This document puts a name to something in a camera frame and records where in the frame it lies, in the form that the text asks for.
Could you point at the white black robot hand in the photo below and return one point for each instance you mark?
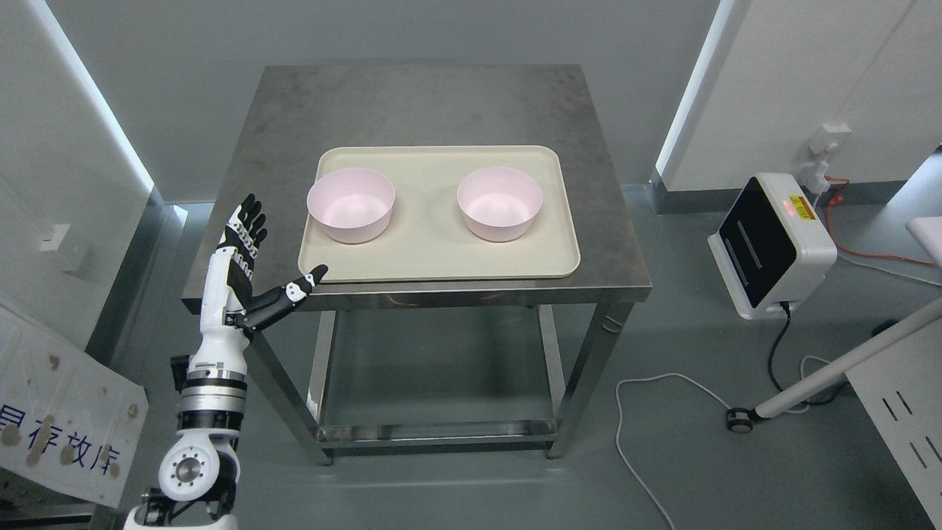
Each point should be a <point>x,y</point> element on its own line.
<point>231,314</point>

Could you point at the pink bowl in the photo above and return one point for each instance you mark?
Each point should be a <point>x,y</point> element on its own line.
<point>352,205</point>
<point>499,204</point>

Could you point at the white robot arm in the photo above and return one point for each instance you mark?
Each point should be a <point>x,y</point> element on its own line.
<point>202,466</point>

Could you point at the white sign with blue text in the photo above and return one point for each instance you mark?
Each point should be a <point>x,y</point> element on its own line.
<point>68,423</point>

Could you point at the stainless steel table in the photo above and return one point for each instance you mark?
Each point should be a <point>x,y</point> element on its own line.
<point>297,115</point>

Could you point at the cream plastic tray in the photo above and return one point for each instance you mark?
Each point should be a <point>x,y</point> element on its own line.
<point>427,238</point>

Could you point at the white stand leg with caster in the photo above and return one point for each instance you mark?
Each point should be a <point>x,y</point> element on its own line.
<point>741,421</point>

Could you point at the white black box device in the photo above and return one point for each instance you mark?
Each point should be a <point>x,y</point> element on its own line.
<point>771,249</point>

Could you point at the white perforated panel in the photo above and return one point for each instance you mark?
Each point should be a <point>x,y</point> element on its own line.
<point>900,389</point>

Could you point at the white wall switch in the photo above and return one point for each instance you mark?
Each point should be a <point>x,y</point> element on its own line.
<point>57,239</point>

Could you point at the white wall socket plug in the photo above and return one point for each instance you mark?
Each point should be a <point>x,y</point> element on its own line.
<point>823,143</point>

